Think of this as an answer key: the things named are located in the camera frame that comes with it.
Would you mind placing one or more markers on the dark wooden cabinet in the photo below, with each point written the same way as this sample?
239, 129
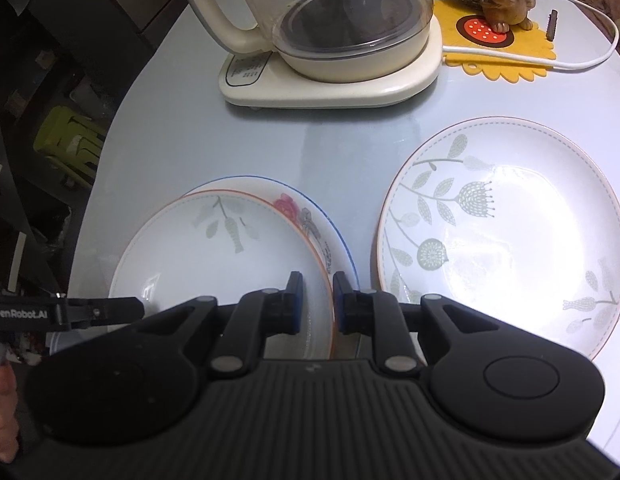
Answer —
140, 0

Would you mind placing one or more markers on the person's left hand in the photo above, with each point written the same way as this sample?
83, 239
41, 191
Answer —
2, 410

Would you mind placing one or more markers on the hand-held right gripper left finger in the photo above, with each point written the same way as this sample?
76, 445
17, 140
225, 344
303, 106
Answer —
299, 306

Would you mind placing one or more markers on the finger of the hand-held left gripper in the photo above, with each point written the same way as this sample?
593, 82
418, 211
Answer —
110, 310

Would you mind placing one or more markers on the yellow felt mat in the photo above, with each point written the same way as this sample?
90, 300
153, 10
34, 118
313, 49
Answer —
534, 35

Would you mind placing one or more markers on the large leaf-print plate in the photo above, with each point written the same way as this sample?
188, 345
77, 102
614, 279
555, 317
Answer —
514, 235

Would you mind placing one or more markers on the cream kettle base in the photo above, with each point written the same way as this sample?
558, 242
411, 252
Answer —
340, 92

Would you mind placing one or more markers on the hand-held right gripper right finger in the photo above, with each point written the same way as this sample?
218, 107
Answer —
340, 306

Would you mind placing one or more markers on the small leaf-print orange-rim plate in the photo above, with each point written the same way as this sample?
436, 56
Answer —
200, 250

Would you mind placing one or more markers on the green plastic stool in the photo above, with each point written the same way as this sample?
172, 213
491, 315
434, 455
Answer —
65, 140

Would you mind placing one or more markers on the glass electric kettle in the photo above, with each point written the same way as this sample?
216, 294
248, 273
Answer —
350, 25

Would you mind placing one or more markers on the flower-print blue-rim plate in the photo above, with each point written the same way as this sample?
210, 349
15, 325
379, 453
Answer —
300, 210

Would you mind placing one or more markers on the small dark comb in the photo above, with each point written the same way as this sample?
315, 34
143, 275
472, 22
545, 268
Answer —
552, 25

